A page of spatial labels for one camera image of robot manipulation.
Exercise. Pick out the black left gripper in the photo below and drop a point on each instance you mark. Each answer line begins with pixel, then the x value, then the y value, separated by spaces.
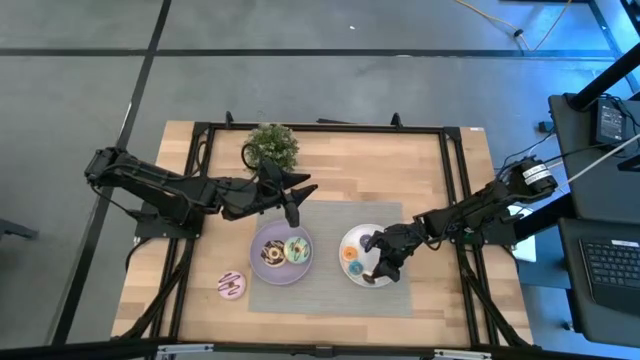
pixel 255 197

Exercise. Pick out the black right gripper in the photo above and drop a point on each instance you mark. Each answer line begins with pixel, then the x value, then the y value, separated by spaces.
pixel 400 240

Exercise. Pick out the small brown donut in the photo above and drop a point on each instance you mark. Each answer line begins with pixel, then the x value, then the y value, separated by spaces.
pixel 368 279

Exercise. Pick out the small yellow-orange donut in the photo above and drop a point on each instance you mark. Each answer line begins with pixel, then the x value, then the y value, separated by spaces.
pixel 345 251

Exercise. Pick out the large green frosted donut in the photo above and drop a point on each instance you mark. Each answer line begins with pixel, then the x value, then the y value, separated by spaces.
pixel 291 245

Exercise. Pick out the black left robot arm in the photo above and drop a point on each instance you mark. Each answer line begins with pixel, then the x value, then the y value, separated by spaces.
pixel 150 185

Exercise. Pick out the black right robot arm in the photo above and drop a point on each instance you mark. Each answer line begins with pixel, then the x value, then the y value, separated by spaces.
pixel 480 210

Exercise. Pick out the small purple donut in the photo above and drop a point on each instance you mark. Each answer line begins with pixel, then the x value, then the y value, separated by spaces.
pixel 363 239

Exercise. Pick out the artificial green potted plant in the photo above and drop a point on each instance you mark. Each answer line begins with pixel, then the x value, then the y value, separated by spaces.
pixel 272 145

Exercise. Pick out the white plate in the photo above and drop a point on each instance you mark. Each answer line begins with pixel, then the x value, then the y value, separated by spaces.
pixel 352 235

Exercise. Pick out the grey woven placemat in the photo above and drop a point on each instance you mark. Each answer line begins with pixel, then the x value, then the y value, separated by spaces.
pixel 330 295

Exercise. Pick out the large chocolate frosted donut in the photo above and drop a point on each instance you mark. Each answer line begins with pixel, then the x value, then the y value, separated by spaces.
pixel 267 248

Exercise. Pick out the lavender purple plate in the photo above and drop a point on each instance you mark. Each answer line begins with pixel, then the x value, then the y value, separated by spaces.
pixel 280 278

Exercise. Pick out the large pink frosted donut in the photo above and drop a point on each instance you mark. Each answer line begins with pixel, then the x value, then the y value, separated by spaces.
pixel 225 280

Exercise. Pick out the black desk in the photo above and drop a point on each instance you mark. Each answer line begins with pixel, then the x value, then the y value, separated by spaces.
pixel 585 175

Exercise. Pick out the black laptop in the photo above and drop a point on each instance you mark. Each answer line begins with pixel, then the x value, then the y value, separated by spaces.
pixel 610 270

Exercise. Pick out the black rig crossbar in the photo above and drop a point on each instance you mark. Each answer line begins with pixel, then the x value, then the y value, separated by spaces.
pixel 100 349

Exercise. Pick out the black power adapter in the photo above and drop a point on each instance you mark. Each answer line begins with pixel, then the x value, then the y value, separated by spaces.
pixel 610 122

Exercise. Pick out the black stand foot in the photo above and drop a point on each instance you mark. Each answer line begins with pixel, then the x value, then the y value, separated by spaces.
pixel 15 229

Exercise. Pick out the black pole stand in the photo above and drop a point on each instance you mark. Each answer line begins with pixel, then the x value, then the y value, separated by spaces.
pixel 605 80

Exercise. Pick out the black metal table frame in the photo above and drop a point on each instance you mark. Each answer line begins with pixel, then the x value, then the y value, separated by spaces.
pixel 327 126

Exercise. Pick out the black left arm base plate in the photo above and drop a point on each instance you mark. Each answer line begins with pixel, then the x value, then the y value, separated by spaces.
pixel 150 227

